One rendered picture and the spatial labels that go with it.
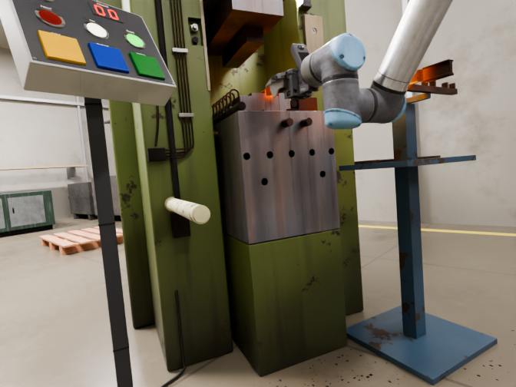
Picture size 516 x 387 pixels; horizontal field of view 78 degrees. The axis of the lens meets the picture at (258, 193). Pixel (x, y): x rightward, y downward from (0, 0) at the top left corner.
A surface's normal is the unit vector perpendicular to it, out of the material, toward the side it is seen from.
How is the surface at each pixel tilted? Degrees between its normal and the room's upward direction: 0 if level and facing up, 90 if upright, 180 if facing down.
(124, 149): 90
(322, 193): 90
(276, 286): 90
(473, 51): 90
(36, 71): 150
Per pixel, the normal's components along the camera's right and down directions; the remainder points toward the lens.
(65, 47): 0.61, -0.51
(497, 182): -0.68, 0.11
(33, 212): 0.73, -0.01
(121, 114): 0.40, 0.03
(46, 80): 0.44, 0.85
